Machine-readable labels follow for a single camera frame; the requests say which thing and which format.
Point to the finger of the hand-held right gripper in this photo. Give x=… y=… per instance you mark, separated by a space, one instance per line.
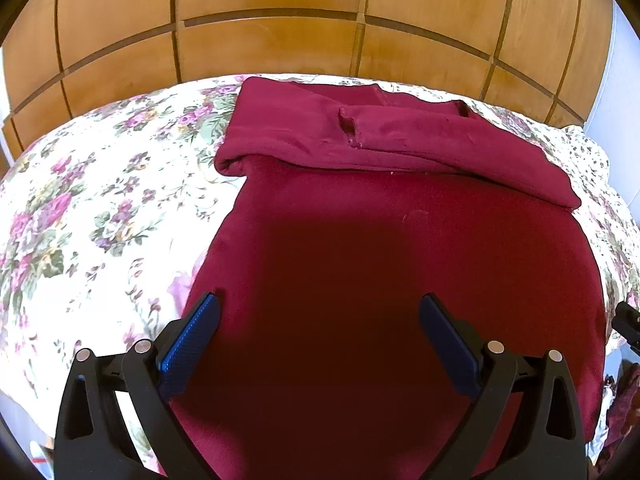
x=629 y=322

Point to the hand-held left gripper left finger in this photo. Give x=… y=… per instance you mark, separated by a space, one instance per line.
x=190 y=340

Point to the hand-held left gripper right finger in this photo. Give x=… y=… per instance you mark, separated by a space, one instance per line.
x=447 y=340

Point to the dark red embroidered sweater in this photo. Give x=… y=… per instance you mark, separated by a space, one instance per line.
x=390 y=240

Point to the floral quilted bedspread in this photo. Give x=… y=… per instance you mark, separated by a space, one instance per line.
x=100 y=200

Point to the small-print floral sheet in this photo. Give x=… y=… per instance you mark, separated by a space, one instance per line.
x=590 y=155

